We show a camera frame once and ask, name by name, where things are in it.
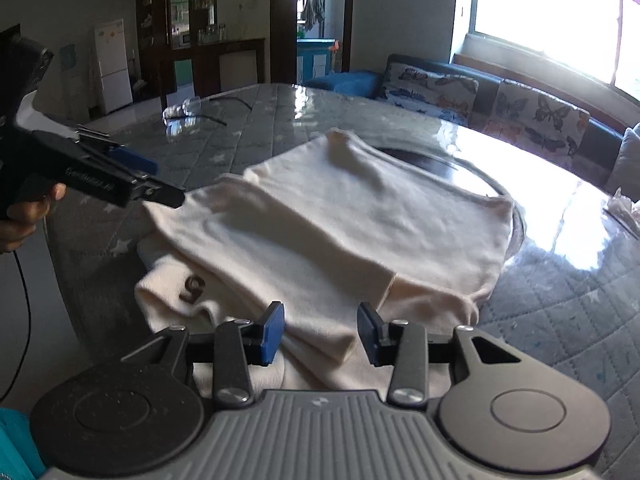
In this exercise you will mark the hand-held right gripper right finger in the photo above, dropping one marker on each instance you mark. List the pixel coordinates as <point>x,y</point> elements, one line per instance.
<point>367,334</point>

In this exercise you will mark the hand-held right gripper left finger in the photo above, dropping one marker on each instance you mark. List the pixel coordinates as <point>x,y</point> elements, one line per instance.
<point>270,334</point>

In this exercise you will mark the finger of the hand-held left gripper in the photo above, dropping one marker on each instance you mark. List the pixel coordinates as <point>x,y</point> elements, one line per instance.
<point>160,194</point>
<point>131,159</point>

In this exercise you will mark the cream shirt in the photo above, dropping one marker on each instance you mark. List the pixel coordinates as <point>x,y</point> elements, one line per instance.
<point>325,220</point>

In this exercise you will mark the hanging grey clothes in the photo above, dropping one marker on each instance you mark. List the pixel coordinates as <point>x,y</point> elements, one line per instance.
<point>312,10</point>

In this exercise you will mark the person's left hand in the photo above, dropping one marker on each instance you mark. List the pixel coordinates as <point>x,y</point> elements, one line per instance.
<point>22,225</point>

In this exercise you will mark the crumpled clear plastic wrap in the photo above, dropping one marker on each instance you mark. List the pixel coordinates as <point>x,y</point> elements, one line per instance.
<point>179,109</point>

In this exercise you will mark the white refrigerator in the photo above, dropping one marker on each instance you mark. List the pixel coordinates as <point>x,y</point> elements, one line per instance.
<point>114,65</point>

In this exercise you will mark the dark wooden cabinet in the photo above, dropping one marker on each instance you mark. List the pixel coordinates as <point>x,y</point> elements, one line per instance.
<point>240,60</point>

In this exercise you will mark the dark round turntable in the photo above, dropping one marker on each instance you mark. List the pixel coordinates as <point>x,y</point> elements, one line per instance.
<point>425,161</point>

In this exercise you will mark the teal storage cabinet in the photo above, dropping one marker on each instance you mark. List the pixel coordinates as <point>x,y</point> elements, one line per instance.
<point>315,57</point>

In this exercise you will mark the dark blue sofa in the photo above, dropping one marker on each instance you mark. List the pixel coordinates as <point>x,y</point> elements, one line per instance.
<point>345,82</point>

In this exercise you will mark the butterfly print cushion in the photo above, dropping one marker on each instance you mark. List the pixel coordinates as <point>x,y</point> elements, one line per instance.
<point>540,120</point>
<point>425,92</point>

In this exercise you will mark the teal clothing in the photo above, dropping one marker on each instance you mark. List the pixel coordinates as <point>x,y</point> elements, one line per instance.
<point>15,445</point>

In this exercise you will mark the white crumpled tissue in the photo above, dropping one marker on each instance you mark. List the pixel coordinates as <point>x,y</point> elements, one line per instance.
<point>624,210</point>

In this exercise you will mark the grey pillow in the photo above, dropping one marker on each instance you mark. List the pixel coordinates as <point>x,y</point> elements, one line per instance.
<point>627,160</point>

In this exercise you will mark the window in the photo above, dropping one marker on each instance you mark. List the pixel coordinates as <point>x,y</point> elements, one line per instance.
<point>545,5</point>

